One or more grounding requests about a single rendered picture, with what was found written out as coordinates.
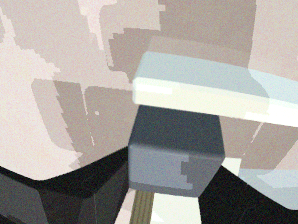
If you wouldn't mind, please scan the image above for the small grey block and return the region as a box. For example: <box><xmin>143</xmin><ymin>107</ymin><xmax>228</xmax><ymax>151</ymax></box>
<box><xmin>128</xmin><ymin>105</ymin><xmax>225</xmax><ymax>198</ymax></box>

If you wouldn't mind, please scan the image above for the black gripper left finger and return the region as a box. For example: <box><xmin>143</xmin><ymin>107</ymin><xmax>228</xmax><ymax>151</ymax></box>
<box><xmin>0</xmin><ymin>145</ymin><xmax>129</xmax><ymax>224</ymax></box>

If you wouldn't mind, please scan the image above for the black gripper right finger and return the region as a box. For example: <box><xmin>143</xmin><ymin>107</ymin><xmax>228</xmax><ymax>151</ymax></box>
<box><xmin>197</xmin><ymin>165</ymin><xmax>298</xmax><ymax>224</ymax></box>

